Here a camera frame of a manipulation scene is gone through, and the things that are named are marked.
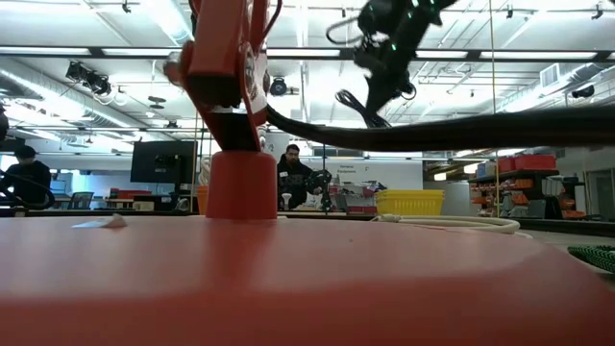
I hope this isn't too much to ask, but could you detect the yellow plastic basket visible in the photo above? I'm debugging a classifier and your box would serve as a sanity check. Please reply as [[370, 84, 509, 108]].
[[374, 188, 446, 217]]

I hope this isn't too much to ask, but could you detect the person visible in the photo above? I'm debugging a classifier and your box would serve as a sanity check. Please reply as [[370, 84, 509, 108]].
[[1, 144, 53, 206], [276, 143, 319, 210]]

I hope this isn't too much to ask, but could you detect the thick black braided sleeve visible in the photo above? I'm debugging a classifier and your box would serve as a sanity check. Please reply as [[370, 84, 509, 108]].
[[266, 103, 615, 153]]

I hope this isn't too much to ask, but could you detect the dark looped cable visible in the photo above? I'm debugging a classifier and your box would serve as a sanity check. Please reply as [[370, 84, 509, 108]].
[[0, 167, 57, 211]]

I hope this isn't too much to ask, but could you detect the black ceiling camera rig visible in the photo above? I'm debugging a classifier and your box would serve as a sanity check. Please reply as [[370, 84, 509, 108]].
[[64, 61, 113, 97]]

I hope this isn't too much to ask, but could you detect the white cable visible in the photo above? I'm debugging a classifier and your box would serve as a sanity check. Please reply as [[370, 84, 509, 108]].
[[372, 213, 522, 236]]

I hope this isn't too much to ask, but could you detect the orange plastic basket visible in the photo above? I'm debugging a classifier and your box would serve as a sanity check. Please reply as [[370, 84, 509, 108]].
[[196, 185, 210, 216]]

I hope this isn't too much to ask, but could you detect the round black ceiling camera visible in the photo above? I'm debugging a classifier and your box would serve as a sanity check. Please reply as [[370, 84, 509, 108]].
[[268, 76, 289, 98]]

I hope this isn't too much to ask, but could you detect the shelf with orange bins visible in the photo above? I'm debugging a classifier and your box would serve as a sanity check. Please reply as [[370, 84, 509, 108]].
[[468, 154, 587, 221]]

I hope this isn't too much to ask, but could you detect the grey arm cable loop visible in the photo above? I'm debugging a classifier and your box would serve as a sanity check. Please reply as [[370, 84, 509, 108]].
[[326, 16, 369, 47]]

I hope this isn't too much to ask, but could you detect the ceiling air vent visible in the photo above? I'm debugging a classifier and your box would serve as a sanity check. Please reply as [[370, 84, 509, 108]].
[[539, 62, 561, 88]]

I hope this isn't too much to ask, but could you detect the white sign board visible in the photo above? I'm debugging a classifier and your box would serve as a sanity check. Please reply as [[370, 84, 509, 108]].
[[311, 159, 424, 191]]

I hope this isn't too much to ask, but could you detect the black monitor screen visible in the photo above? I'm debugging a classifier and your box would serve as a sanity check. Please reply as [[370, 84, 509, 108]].
[[130, 139, 199, 185]]

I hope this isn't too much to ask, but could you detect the red storage bin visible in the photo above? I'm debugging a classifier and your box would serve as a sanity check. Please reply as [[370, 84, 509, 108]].
[[513, 154, 557, 171]]

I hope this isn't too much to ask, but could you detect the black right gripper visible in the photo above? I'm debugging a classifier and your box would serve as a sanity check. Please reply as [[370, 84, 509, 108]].
[[353, 41, 417, 116]]

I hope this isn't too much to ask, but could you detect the green braided cable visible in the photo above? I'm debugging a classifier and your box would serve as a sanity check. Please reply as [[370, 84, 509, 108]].
[[566, 244, 615, 275]]

